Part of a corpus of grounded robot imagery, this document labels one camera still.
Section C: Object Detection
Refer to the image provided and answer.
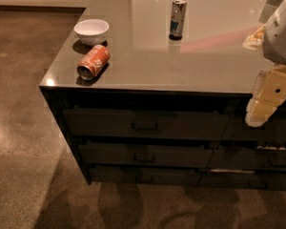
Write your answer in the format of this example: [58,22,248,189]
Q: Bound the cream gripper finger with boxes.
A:
[245,64,286,127]

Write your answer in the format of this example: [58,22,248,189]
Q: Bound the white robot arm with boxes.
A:
[243,0,286,127]

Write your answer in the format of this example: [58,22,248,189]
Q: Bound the dark grey drawer cabinet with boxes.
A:
[40,0,286,183]

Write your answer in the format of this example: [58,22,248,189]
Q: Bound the white bowl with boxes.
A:
[73,19,110,47]

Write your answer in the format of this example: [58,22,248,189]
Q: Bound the orange soda can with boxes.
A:
[77,45,111,80]

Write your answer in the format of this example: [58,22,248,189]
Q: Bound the drawer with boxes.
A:
[198,173,286,191]
[63,108,230,140]
[222,108,286,144]
[89,166,201,186]
[78,143,213,168]
[208,148,286,171]

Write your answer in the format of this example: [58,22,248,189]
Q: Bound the silver blue energy drink can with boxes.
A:
[169,0,187,40]

